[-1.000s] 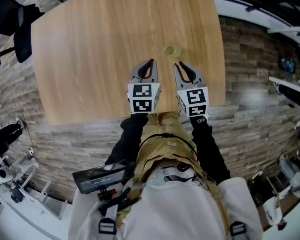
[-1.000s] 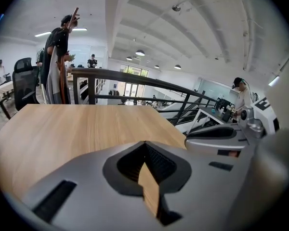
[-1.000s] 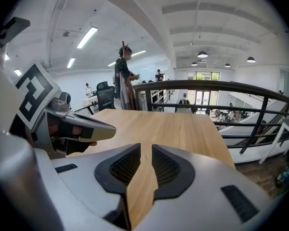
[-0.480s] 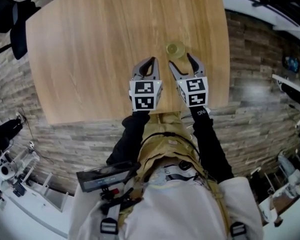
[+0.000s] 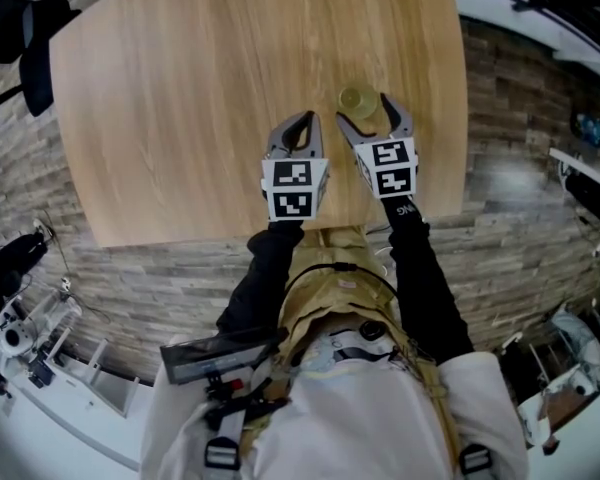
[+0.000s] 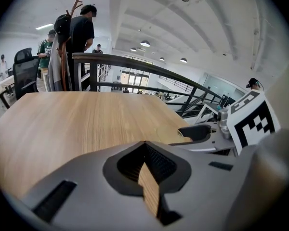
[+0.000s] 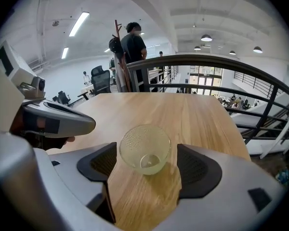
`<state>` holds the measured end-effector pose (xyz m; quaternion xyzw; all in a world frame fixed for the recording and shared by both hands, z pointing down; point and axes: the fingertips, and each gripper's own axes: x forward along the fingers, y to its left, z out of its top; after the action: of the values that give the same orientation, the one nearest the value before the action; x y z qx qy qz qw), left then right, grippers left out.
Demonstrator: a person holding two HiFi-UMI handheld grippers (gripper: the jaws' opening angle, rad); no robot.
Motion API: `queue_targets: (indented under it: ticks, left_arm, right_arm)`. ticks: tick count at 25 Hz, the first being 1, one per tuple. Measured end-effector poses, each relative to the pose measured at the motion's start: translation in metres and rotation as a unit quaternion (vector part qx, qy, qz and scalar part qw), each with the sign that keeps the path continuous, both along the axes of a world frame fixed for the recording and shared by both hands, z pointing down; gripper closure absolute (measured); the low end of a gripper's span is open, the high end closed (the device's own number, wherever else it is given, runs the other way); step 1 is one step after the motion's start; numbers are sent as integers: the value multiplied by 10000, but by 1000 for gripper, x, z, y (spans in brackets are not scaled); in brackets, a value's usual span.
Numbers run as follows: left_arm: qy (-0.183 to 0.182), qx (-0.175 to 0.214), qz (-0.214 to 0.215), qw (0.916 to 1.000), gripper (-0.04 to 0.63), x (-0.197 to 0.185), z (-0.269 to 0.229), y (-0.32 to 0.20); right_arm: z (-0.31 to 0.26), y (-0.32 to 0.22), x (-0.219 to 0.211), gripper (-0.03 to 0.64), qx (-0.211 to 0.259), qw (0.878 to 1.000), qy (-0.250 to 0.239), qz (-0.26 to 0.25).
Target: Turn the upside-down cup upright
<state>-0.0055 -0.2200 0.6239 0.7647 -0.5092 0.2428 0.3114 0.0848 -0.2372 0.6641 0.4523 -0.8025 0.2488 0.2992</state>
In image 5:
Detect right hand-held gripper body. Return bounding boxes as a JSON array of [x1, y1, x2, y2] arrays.
[[352, 136, 420, 200]]

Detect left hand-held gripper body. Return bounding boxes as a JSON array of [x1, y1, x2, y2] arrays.
[[259, 153, 332, 223]]

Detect translucent yellow cup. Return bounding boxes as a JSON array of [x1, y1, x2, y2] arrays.
[[337, 84, 381, 122]]

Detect person's left forearm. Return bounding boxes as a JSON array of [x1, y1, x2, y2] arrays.
[[215, 217, 307, 342]]

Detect person's right forearm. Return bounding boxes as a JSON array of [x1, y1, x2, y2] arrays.
[[382, 193, 477, 367]]

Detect person's khaki trousers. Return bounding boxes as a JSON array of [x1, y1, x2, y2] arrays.
[[278, 222, 411, 369]]

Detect white framed side table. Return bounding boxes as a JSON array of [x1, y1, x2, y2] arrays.
[[548, 146, 600, 185]]

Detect blue patterned bag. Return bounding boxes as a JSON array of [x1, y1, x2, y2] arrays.
[[569, 110, 600, 147]]

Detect black chest-mounted box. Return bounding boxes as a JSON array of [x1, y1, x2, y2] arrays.
[[158, 326, 284, 385]]

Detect person's white shirt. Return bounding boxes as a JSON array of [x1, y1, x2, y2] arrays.
[[138, 340, 531, 480]]

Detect black office chair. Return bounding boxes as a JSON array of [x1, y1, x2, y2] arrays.
[[0, 0, 84, 119]]

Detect white shelf unit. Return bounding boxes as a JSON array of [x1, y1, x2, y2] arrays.
[[0, 287, 141, 419]]

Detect black bag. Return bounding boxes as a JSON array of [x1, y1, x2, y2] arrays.
[[0, 230, 51, 319]]

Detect grey harness strap buckle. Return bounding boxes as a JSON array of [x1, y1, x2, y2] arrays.
[[458, 442, 496, 480], [202, 407, 246, 472]]

